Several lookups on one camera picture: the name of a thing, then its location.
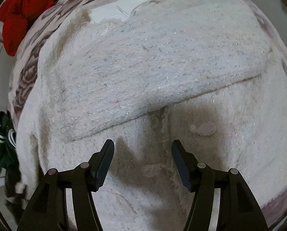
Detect white knitted cardigan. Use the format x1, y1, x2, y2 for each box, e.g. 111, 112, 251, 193
16, 0, 287, 231

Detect dark garment under green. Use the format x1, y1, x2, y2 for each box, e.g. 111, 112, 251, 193
5, 164, 27, 206

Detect green striped garment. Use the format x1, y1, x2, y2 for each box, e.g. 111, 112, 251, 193
0, 111, 17, 174

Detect pink floral bed blanket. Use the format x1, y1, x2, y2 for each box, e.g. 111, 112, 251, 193
7, 0, 287, 226

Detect red quilt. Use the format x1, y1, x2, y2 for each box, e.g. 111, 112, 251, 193
0, 0, 55, 56

